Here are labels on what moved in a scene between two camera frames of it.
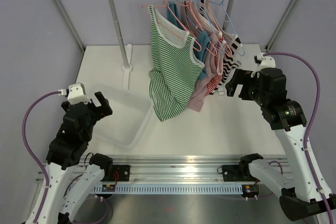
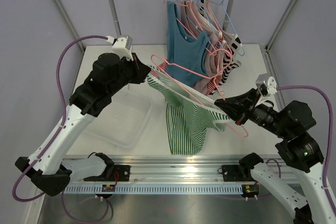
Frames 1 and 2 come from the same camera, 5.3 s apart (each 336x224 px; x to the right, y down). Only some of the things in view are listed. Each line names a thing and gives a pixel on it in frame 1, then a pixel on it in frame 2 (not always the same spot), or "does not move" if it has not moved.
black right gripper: x=241 y=77 -> x=241 y=106
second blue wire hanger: x=222 y=5 does not move
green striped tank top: x=176 y=73 -> x=189 y=114
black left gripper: x=101 y=111 -> x=140 y=70
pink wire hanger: x=168 y=6 -> x=212 y=77
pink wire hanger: x=190 y=4 -> x=192 y=8
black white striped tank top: x=232 y=57 does not move
